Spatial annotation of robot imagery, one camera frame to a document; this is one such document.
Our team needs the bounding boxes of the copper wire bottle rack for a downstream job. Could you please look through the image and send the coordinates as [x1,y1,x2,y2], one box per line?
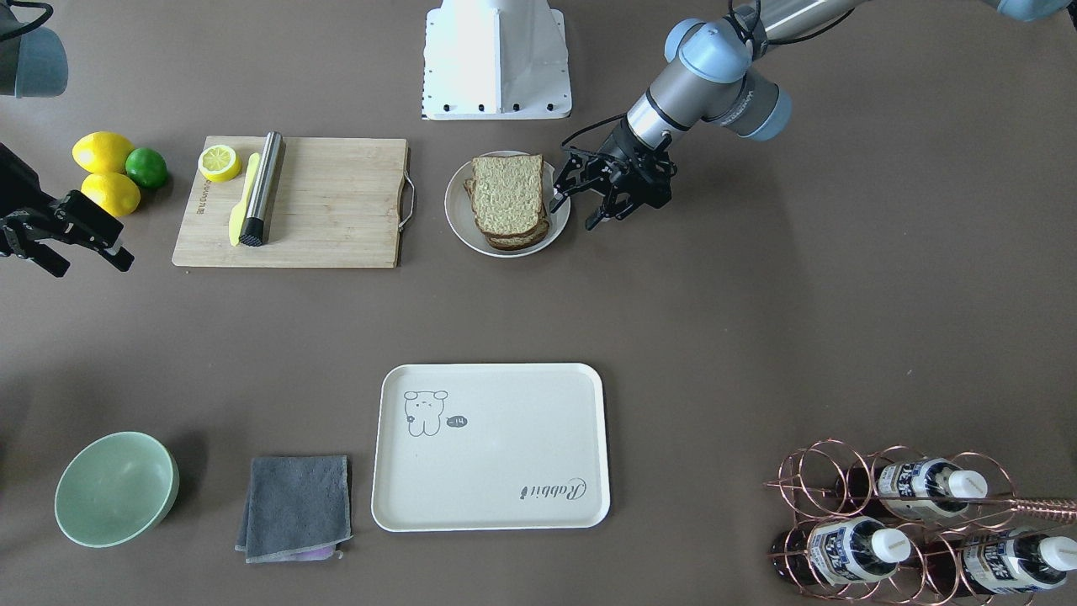
[768,439,1074,605]

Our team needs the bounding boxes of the green lime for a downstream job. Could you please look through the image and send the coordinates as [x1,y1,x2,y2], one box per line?
[125,147,168,189]

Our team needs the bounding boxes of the tea bottle three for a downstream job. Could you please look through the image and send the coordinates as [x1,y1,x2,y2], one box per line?
[923,527,1076,598]

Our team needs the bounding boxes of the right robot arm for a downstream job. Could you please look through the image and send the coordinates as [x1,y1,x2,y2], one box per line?
[1,1,134,279]

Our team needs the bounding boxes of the yellow plastic knife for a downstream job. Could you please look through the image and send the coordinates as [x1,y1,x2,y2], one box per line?
[228,152,261,246]

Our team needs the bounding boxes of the green bowl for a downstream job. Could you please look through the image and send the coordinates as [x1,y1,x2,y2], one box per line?
[54,431,178,548]

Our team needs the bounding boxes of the cream rabbit tray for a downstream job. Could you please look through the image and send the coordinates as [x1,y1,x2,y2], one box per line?
[372,362,611,533]

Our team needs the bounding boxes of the bread slice with egg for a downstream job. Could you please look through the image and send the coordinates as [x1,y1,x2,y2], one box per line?
[464,178,549,252]

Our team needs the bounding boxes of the tea bottle two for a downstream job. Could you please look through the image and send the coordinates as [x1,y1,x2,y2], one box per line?
[835,459,989,522]

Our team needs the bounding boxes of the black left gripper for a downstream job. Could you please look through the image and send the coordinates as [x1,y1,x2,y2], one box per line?
[549,119,676,231]

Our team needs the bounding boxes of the wooden cutting board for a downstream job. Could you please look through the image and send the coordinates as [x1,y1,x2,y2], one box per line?
[172,137,409,268]

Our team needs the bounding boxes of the grey folded cloth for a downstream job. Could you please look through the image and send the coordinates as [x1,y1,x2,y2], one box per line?
[235,454,353,564]

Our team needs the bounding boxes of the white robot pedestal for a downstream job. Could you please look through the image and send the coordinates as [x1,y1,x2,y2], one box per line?
[421,1,573,119]

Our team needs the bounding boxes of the metal cylinder muddler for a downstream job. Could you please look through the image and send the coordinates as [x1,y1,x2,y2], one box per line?
[238,131,285,246]

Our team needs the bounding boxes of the yellow lemon back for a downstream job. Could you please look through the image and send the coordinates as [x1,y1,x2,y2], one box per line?
[71,131,135,173]

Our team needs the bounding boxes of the half lemon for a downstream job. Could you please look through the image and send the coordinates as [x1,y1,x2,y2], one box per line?
[199,143,241,183]

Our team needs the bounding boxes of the yellow lemon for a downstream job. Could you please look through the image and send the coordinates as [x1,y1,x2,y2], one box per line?
[80,173,141,219]
[71,131,135,173]

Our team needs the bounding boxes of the tea bottle one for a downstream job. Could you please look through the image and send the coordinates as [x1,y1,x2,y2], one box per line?
[769,515,912,587]

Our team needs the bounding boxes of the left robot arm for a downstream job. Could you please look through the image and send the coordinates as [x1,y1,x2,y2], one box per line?
[550,1,857,229]

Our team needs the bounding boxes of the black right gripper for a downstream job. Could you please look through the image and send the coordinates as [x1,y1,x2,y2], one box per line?
[1,143,135,279]

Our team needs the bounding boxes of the yellow lemon front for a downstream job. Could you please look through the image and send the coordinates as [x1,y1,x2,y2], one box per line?
[80,173,141,219]

